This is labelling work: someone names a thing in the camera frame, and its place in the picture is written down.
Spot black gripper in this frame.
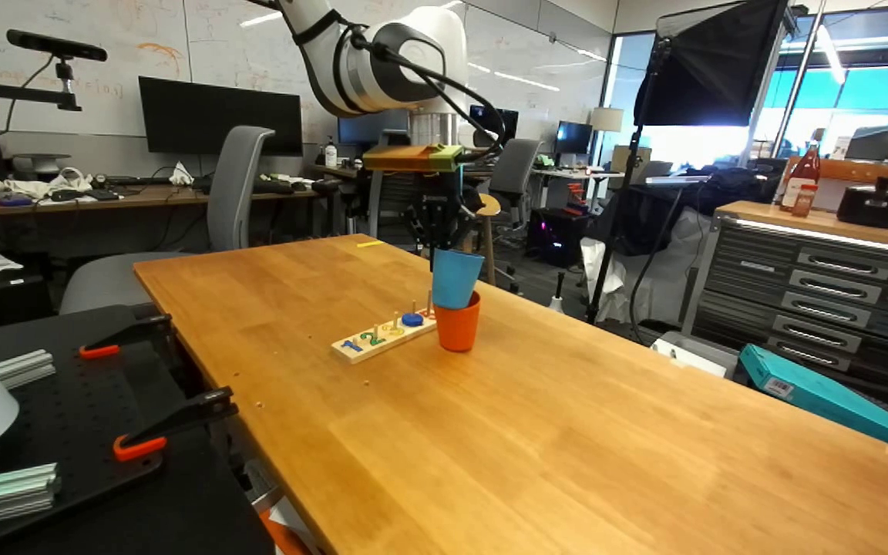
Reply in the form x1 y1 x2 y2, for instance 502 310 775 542
414 193 484 251

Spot wooden number puzzle board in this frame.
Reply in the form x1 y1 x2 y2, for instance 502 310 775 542
328 309 436 363

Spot black orange clamp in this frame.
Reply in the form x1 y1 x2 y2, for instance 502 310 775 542
110 389 237 463
76 313 173 362

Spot aluminium extrusion rail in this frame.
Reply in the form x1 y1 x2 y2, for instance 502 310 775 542
0 463 58 520

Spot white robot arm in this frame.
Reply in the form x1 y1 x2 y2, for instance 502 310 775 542
260 0 467 118

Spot black camera on boom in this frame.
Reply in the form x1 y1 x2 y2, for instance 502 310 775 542
5 29 106 60

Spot black softbox light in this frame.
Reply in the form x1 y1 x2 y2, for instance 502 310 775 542
635 0 786 125

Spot black computer monitor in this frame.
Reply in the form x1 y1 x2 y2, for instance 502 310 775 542
138 76 301 156

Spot grey drawer cabinet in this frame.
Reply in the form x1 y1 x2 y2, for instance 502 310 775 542
684 200 888 402

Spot grey office chair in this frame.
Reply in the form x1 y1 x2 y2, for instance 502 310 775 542
58 123 276 318

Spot orange plastic cup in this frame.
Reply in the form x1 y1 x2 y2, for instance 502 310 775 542
435 297 480 351

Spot black pot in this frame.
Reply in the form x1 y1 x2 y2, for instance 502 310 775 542
839 176 888 229

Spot blue plastic cup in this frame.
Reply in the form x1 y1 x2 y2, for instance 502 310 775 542
431 251 484 309

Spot red sauce bottle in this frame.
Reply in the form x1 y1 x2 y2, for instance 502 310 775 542
781 144 821 215

